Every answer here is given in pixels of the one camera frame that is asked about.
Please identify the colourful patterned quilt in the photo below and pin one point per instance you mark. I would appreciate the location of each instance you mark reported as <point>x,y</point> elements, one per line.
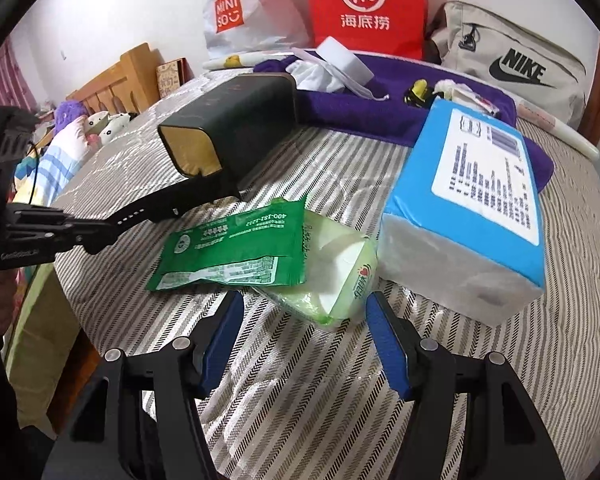
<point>55,155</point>

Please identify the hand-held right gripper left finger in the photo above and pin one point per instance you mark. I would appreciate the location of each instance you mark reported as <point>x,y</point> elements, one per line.
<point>225,340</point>

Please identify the black box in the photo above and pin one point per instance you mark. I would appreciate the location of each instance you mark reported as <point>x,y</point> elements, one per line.
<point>250,125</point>

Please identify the blue tissue pack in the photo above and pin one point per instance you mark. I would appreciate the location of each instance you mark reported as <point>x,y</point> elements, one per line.
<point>415,170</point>

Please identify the red paper bag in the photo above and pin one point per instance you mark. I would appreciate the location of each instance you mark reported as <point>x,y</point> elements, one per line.
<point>330,20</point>

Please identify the yellow green cloth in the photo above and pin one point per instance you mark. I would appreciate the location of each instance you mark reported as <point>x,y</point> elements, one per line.
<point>40,340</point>

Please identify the green plastic packet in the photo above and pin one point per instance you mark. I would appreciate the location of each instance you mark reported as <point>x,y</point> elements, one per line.
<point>220,245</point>

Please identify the white paper roll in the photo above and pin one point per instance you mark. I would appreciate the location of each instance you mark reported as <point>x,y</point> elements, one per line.
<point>570,135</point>

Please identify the yellow mesh pouch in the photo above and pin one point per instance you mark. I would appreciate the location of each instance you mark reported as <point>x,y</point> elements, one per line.
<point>419,91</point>

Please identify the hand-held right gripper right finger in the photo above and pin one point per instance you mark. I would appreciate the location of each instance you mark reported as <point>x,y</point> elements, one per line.
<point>387,345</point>

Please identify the white plush toy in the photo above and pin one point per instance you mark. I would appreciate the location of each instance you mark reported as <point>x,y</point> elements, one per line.
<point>105,122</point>

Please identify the white plastic wrapper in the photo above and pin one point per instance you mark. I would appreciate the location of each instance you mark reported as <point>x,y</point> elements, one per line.
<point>460,92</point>

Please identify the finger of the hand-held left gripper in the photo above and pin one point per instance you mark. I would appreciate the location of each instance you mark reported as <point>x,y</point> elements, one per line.
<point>145,212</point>

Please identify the white plastic bag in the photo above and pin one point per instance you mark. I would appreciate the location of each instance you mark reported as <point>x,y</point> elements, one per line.
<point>270,25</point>

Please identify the light wooden headboard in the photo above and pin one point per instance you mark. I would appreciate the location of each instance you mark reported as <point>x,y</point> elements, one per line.
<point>130,75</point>

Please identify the pale green tissue pack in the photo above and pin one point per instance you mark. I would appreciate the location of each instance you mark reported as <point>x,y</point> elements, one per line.
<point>330,280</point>

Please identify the grey fabric bag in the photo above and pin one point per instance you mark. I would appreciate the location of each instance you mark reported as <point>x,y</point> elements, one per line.
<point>480,50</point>

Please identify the pink striped curtain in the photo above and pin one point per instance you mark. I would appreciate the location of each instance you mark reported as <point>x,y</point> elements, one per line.
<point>5,80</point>

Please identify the purple towel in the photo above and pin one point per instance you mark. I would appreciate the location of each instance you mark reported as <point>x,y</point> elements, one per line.
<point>355,115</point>

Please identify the purple plush toy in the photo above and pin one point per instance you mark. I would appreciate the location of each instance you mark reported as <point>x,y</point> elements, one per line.
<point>69,116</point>

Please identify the dark wooden bed board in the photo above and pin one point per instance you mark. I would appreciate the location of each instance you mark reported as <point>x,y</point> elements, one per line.
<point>597,90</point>

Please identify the small patterned box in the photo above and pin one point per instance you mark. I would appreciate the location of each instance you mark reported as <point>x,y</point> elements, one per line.
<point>172,80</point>

